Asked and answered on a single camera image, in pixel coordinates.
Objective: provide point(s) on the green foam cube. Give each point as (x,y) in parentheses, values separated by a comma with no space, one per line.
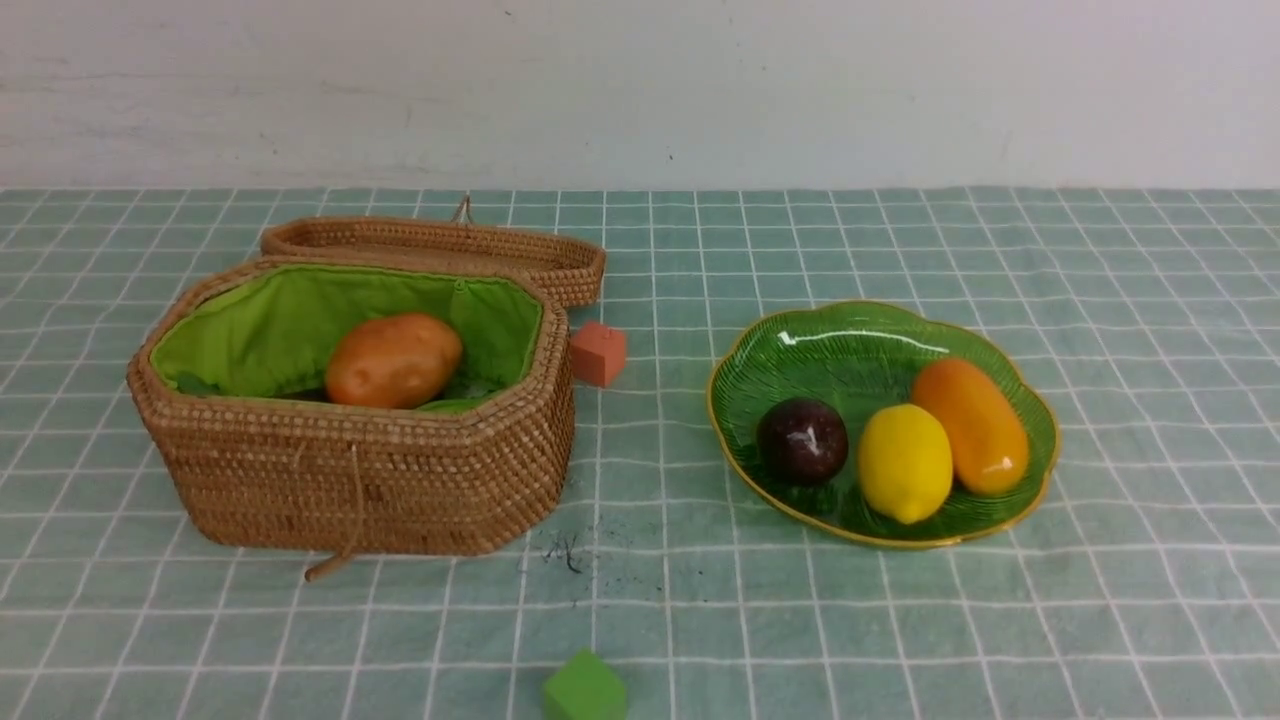
(585,688)

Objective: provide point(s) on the brown potato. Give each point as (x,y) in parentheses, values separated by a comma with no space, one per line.
(393,362)

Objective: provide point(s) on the woven wicker basket green lining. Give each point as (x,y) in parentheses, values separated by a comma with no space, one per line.
(281,466)

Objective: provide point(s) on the green checkered tablecloth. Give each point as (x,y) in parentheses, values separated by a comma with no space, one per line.
(1144,588)

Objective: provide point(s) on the orange yellow mango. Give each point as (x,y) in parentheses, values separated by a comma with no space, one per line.
(989,444)

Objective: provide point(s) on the orange carrot green leaves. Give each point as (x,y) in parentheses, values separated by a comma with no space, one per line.
(192,384)

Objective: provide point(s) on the woven wicker basket lid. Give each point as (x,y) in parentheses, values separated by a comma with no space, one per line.
(571,271)

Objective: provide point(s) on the green bitter gourd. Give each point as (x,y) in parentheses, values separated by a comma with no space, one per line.
(463,394)

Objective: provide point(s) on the yellow lemon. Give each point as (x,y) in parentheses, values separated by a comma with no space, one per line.
(905,466)

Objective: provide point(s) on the dark purple mangosteen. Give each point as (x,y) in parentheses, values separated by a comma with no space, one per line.
(802,442)

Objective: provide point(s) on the green glass leaf plate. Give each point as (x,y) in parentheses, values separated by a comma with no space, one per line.
(859,356)

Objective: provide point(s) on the orange foam cube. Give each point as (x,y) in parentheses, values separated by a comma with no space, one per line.
(598,353)

